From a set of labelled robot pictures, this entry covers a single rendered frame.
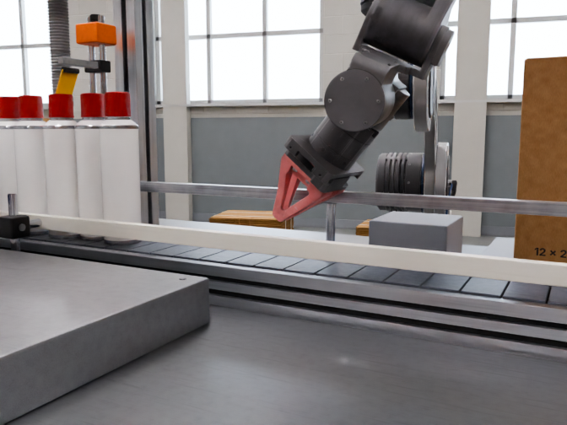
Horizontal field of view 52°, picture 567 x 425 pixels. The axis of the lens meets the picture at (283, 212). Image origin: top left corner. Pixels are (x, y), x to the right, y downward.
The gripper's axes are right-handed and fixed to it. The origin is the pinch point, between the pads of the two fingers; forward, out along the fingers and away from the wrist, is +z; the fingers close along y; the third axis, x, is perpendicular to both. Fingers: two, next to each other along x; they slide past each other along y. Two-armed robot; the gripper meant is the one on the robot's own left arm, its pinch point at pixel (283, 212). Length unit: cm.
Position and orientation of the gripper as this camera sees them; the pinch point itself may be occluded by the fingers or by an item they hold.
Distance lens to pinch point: 68.8
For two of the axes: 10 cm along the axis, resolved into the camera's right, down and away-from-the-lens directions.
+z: -5.7, 7.2, 3.9
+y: -4.7, 1.1, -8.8
